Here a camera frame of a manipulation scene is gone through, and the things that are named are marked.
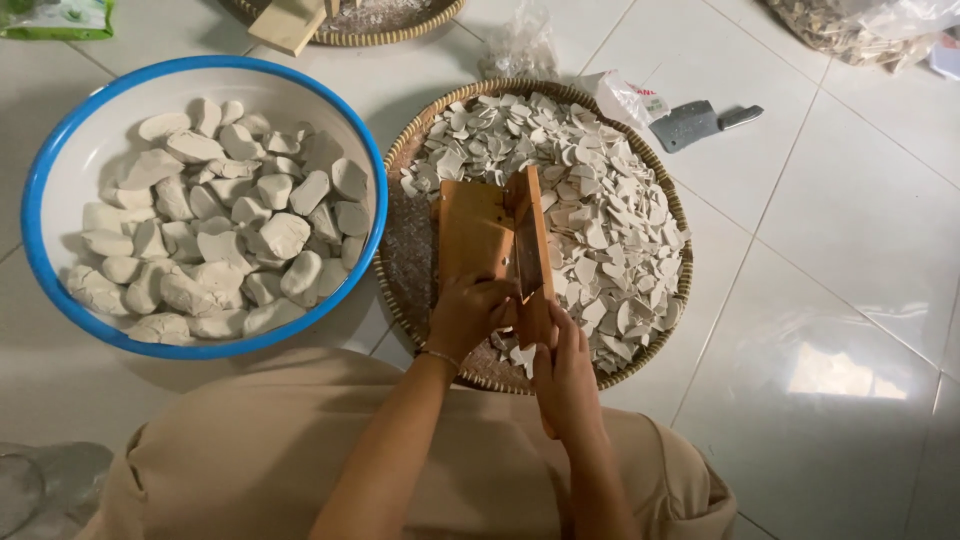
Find person's right hand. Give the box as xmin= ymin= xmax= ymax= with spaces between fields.
xmin=531 ymin=300 xmax=606 ymax=436

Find person's left hand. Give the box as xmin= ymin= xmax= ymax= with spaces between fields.
xmin=425 ymin=272 xmax=520 ymax=364

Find wooden slicer board with blade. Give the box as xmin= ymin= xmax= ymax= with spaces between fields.
xmin=437 ymin=165 xmax=561 ymax=440

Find round woven bamboo tray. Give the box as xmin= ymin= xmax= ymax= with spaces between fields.
xmin=372 ymin=77 xmax=695 ymax=396

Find heap of grey clay slices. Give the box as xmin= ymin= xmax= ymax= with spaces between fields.
xmin=399 ymin=91 xmax=687 ymax=380

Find white plastic bag red print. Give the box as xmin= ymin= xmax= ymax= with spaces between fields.
xmin=573 ymin=69 xmax=672 ymax=130

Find crumpled clear plastic bag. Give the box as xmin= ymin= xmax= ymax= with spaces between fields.
xmin=478 ymin=0 xmax=562 ymax=82

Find steel cleaver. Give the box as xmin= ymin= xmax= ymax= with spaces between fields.
xmin=648 ymin=99 xmax=765 ymax=155

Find pile of grey clay lumps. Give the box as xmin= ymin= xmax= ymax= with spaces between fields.
xmin=66 ymin=98 xmax=372 ymax=346

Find person's beige trousers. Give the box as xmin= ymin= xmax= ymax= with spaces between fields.
xmin=75 ymin=346 xmax=738 ymax=540

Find woven tray with wooden slicer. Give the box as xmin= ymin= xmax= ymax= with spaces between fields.
xmin=228 ymin=0 xmax=468 ymax=58

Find white basin with blue rim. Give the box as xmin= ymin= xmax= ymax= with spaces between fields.
xmin=21 ymin=54 xmax=390 ymax=361

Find clear bag of dried chips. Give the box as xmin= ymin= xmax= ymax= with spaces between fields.
xmin=763 ymin=0 xmax=960 ymax=75

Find clear plastic sheet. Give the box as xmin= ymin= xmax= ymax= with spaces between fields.
xmin=0 ymin=441 xmax=115 ymax=540

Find green and white packet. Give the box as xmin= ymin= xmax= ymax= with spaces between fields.
xmin=0 ymin=0 xmax=117 ymax=42

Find thin bead bracelet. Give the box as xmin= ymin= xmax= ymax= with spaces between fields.
xmin=417 ymin=348 xmax=462 ymax=372

